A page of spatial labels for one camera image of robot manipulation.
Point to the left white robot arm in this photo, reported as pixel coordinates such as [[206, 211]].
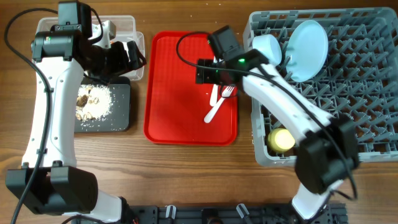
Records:
[[48, 181]]

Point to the rice and food scraps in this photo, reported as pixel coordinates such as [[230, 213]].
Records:
[[94, 102]]

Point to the grey dishwasher rack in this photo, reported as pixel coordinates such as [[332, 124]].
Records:
[[359, 77]]

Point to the light blue bowl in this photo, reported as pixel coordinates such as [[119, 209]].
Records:
[[269, 47]]

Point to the black waste tray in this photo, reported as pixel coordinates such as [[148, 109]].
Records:
[[118, 120]]

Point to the yellow plastic cup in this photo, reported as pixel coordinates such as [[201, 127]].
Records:
[[280, 140]]

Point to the white plastic spoon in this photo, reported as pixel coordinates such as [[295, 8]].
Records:
[[214, 95]]

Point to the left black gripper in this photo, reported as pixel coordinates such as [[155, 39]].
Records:
[[122, 64]]

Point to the red serving tray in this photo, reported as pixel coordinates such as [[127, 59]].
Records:
[[175, 104]]

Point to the black mounting rail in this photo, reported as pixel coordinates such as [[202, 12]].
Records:
[[335, 213]]

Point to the white plastic fork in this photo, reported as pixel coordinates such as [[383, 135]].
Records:
[[224, 95]]

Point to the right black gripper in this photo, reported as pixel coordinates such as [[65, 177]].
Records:
[[204, 76]]

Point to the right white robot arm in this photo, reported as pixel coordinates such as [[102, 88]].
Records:
[[327, 146]]

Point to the light blue plate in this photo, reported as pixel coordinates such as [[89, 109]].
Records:
[[307, 49]]

